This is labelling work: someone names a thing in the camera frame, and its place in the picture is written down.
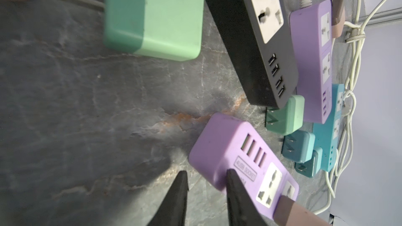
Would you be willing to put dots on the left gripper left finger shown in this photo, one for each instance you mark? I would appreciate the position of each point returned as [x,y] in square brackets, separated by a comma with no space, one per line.
[172,211]

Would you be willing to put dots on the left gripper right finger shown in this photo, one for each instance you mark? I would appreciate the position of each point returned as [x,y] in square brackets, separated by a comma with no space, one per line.
[241,209]

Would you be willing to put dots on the purple power strip front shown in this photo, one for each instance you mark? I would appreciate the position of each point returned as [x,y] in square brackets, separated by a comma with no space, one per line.
[230,143]

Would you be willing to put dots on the purple power strip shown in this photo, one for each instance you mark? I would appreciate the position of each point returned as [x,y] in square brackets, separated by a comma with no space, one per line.
[311,33]
[230,143]

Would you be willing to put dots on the green plug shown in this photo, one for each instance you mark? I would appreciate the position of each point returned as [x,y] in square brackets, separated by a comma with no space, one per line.
[286,120]
[166,29]

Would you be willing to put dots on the teal power strip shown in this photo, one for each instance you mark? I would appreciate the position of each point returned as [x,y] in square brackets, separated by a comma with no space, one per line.
[327,134]

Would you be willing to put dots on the black power strip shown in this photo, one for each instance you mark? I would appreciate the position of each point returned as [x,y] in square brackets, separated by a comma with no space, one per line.
[257,36]

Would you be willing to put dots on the pink plug front strip right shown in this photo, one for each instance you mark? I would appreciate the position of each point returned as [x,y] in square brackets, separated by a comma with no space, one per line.
[289,213]

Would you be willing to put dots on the white cable teal strip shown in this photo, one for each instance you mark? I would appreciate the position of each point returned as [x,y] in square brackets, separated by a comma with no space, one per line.
[345,148]

